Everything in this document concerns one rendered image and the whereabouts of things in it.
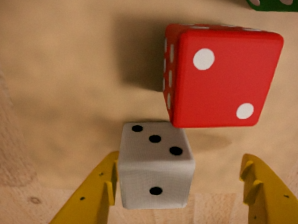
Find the red die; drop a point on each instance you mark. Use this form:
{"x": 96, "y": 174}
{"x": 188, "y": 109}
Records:
{"x": 217, "y": 75}

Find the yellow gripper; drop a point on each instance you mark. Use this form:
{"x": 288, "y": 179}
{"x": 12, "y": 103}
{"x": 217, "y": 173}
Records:
{"x": 268, "y": 198}

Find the green die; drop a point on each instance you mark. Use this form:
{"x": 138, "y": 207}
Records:
{"x": 274, "y": 5}

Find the white die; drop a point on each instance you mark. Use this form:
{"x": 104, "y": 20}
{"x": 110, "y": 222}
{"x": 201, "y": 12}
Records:
{"x": 155, "y": 166}

